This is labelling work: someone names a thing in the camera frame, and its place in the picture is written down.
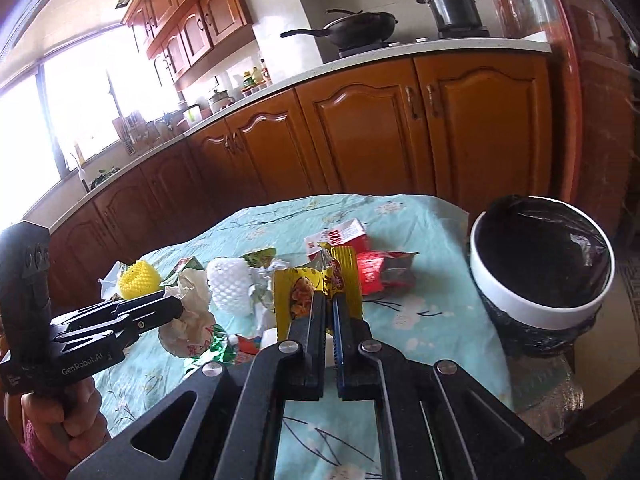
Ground green spout pouch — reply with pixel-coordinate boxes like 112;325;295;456
242;247;277;268

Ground white bin with black bag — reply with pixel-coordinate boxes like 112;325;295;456
470;195;615;358

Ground crumpled paper bag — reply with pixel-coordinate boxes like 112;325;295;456
158;268;216;359

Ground white countertop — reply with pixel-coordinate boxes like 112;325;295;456
49;37;551;234

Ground red and white carton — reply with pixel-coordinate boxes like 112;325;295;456
304;219;370;259

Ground red snack bag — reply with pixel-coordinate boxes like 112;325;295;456
357;252;416;296

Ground wooden cabinets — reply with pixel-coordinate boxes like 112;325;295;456
122;0;255;91
49;50;552;313

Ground steel pot with lid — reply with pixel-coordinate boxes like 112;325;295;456
416;0;484;35

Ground person's left hand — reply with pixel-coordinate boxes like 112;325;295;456
21;377;111;479

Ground wooden lower cabinets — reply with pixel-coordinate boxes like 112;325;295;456
49;50;552;313

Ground black wok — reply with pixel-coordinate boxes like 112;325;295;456
280;9;397;51

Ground yellow foam fruit net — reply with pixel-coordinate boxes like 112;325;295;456
117;260;162;300

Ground teal floral tablecloth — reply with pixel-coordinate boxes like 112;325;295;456
92;193;516;480

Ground green foil wrapper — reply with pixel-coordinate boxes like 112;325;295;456
184;324;262;375

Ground yellow snack wrapper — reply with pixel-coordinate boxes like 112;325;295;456
272;243;362;341

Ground wooden upper cabinets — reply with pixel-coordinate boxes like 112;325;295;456
122;0;255;91

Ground white foam fruit net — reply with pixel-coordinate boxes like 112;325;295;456
206;258;253;318

